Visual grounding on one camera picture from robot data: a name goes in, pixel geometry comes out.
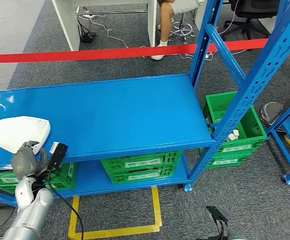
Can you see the chrome stanchion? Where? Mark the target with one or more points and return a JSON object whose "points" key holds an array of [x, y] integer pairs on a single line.
{"points": [[271, 112]]}

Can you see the white desk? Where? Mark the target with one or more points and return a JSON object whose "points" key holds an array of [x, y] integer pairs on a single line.
{"points": [[200, 13], [65, 20]]}

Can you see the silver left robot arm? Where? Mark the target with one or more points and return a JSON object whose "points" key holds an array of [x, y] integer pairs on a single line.
{"points": [[29, 215]]}

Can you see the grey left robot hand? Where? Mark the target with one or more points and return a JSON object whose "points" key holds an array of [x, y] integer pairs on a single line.
{"points": [[22, 162]]}

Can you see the chrome stool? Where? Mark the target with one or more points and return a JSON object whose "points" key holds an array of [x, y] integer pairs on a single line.
{"points": [[182, 23]]}

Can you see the person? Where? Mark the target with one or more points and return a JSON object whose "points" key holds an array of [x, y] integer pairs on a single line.
{"points": [[166, 20]]}

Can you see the white plastic panel part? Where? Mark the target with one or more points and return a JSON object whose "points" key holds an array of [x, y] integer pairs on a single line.
{"points": [[14, 132]]}

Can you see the red barrier belt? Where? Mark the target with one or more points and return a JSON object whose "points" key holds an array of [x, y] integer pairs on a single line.
{"points": [[85, 54]]}

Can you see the black office chair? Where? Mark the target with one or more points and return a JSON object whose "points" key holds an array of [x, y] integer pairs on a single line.
{"points": [[254, 8]]}

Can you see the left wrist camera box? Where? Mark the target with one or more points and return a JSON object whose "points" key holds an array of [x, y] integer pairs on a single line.
{"points": [[58, 155]]}

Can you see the yellow floor tape square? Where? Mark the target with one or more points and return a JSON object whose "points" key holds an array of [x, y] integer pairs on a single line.
{"points": [[157, 212]]}

